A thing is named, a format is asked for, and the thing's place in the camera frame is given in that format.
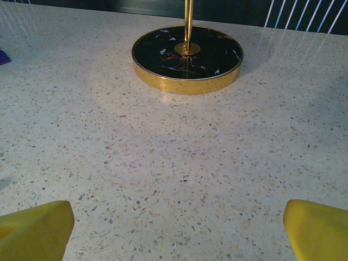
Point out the purple snack bag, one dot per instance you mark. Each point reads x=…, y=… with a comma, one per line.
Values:
x=3, y=58

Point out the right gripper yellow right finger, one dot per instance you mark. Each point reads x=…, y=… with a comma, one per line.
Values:
x=318, y=233

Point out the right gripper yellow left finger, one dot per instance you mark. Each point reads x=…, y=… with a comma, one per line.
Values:
x=32, y=233

